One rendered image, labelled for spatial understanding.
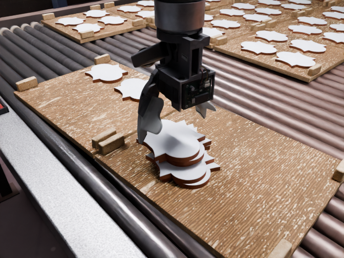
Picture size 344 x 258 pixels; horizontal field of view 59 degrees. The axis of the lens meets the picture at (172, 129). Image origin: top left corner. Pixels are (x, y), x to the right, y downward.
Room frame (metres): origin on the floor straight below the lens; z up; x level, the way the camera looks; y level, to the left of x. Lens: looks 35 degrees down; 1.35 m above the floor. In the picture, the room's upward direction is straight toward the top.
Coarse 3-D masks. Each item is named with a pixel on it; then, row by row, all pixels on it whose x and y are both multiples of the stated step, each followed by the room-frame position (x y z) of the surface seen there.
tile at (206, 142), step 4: (192, 124) 0.54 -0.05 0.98; (192, 128) 0.53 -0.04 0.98; (204, 140) 0.49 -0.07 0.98; (208, 140) 0.49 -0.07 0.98; (200, 144) 0.47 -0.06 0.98; (204, 144) 0.48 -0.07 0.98; (208, 144) 0.48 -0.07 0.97; (200, 148) 0.46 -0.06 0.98; (200, 152) 0.45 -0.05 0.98; (200, 156) 0.44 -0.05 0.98; (160, 160) 0.43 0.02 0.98; (164, 160) 0.44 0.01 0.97; (192, 160) 0.43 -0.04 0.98; (196, 160) 0.43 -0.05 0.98; (200, 160) 0.44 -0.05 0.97; (180, 164) 0.43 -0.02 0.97; (184, 164) 0.42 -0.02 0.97; (188, 164) 0.42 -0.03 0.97; (192, 164) 0.43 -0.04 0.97
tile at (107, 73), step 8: (104, 64) 0.96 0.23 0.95; (88, 72) 0.90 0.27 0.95; (96, 72) 0.90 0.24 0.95; (104, 72) 0.90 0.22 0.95; (112, 72) 0.90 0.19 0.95; (120, 72) 0.90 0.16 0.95; (96, 80) 0.85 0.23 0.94; (104, 80) 0.84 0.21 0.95; (112, 80) 0.84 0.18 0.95; (120, 80) 0.86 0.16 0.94
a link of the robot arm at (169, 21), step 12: (156, 0) 0.45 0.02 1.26; (204, 0) 0.45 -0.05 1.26; (156, 12) 0.45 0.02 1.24; (168, 12) 0.43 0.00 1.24; (180, 12) 0.43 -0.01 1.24; (192, 12) 0.43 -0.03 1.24; (204, 12) 0.46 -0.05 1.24; (156, 24) 0.45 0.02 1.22; (168, 24) 0.43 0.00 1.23; (180, 24) 0.43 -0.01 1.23; (192, 24) 0.43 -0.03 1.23
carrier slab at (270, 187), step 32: (224, 128) 0.60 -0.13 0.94; (256, 128) 0.60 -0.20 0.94; (96, 160) 0.49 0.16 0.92; (128, 160) 0.48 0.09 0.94; (224, 160) 0.48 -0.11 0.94; (256, 160) 0.48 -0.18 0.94; (288, 160) 0.48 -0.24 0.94; (320, 160) 0.48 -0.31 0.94; (160, 192) 0.39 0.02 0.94; (192, 192) 0.39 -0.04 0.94; (224, 192) 0.39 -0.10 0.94; (256, 192) 0.39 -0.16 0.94; (288, 192) 0.39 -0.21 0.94; (320, 192) 0.39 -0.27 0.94; (192, 224) 0.32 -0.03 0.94; (224, 224) 0.32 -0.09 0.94; (256, 224) 0.32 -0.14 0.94; (288, 224) 0.32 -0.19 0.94; (224, 256) 0.26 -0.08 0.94; (256, 256) 0.26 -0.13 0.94; (288, 256) 0.26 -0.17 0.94
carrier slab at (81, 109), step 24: (72, 72) 0.92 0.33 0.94; (24, 96) 0.76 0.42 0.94; (48, 96) 0.76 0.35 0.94; (72, 96) 0.76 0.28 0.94; (96, 96) 0.76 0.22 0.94; (120, 96) 0.76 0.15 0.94; (48, 120) 0.64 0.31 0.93; (72, 120) 0.63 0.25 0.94; (96, 120) 0.63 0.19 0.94; (120, 120) 0.63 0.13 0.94
